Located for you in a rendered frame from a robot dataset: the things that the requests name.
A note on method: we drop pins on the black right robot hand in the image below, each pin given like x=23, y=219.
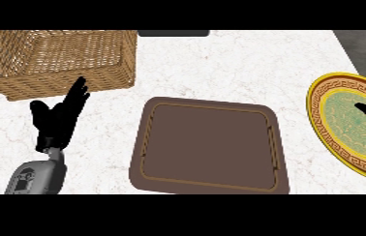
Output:
x=363, y=108

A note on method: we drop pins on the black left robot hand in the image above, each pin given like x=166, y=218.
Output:
x=60, y=117

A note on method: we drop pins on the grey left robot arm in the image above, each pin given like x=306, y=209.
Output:
x=38, y=175

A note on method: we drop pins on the yellow patterned plate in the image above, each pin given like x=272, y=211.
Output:
x=342, y=120

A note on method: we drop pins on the brown tray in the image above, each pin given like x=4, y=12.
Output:
x=210, y=146

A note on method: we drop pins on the wicker basket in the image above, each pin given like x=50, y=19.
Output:
x=67, y=62

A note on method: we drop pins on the dark grey sink edge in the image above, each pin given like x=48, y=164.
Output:
x=354, y=46

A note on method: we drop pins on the dark grey flat appliance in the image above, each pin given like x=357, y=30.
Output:
x=174, y=33

